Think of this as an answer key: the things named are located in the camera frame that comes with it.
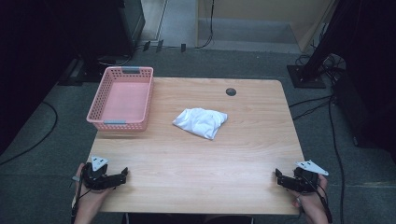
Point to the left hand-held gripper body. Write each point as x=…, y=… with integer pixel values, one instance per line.
x=97, y=181

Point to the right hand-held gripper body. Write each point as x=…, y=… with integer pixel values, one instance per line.
x=303, y=181

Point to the white t-shirt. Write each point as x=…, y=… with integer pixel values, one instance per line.
x=200, y=121

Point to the person's left hand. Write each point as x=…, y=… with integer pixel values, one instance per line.
x=90, y=199

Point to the person's right hand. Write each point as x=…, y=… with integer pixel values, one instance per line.
x=311, y=202

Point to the pink plastic basket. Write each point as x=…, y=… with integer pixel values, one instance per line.
x=124, y=101

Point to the black equipment box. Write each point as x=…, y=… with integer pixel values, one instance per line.
x=364, y=115

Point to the grey round table grommet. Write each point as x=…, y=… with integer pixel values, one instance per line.
x=230, y=91

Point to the black floor plug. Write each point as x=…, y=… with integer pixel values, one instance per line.
x=183, y=47

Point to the black cabinet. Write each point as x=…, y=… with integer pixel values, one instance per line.
x=102, y=25

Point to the black stand with base plate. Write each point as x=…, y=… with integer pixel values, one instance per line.
x=306, y=76

